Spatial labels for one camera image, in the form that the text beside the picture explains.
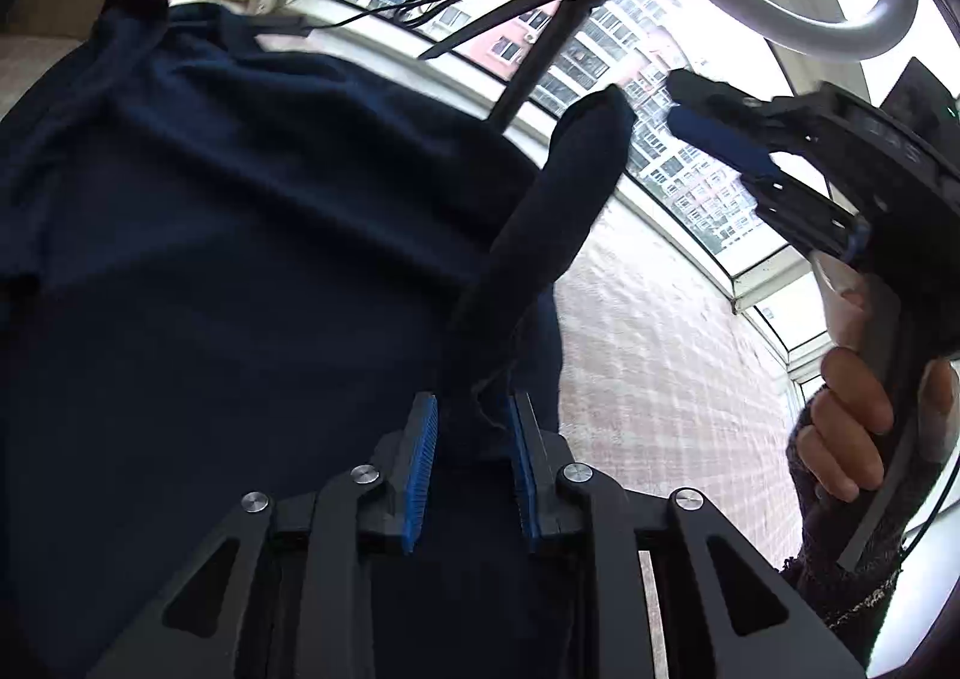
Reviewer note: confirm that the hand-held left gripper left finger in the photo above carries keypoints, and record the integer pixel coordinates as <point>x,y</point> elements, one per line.
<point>420,469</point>

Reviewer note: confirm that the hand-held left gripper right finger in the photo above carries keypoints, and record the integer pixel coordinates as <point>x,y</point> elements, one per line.
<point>523,476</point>

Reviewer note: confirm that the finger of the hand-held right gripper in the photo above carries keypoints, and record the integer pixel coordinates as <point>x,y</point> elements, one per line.
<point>720,139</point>
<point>712,95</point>

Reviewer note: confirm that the navy blue shirt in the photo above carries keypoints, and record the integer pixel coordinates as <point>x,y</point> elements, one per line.
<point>225,274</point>

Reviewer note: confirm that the person's right hand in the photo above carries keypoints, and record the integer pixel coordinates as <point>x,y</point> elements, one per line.
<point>844,424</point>

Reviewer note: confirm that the black tripod stand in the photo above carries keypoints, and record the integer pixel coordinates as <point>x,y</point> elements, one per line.
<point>547,41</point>

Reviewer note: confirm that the pink plaid blanket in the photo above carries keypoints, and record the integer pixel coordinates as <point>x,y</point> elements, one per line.
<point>675,386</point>

